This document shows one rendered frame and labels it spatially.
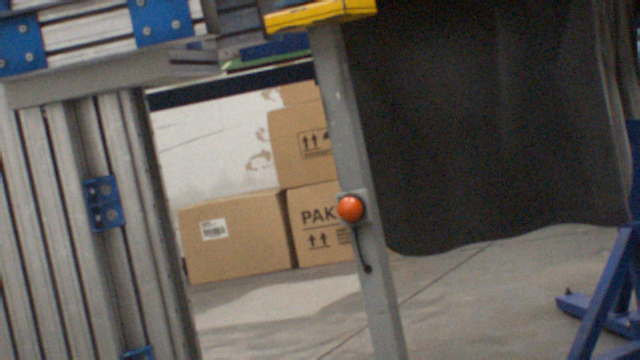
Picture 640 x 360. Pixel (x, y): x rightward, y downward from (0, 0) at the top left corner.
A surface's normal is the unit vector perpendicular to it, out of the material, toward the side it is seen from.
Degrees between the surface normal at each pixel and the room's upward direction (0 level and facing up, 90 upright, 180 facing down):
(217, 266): 92
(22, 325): 90
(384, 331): 90
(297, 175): 91
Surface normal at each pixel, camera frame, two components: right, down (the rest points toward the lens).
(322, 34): -0.38, 0.13
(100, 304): -0.15, 0.08
